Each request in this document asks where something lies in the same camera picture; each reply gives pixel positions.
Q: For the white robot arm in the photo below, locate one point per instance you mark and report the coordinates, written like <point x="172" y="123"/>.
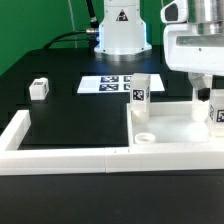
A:
<point x="122" y="33"/>

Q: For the white square tabletop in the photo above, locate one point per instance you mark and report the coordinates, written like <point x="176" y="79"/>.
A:
<point x="169" y="123"/>

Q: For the white U-shaped obstacle fence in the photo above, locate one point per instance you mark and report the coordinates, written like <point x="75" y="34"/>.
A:
<point x="133" y="158"/>

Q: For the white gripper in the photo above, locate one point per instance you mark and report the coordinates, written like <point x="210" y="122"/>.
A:
<point x="194" y="38"/>

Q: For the white marker plate with tags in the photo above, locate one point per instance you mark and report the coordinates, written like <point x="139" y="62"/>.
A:
<point x="104" y="84"/>

